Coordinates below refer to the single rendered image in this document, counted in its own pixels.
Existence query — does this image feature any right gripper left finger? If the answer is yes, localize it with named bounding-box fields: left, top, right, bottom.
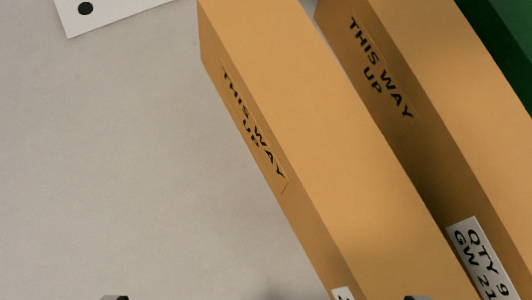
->
left=99, top=295, right=129, bottom=300

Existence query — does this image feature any tan cardboard carton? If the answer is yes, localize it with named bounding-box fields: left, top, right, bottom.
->
left=196, top=0, right=481, bottom=300
left=313, top=0, right=532, bottom=300

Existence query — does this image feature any dark green flat box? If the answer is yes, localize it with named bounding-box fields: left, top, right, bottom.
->
left=453, top=0, right=532, bottom=119

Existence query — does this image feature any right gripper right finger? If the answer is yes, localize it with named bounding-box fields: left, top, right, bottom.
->
left=403, top=295, right=432, bottom=300

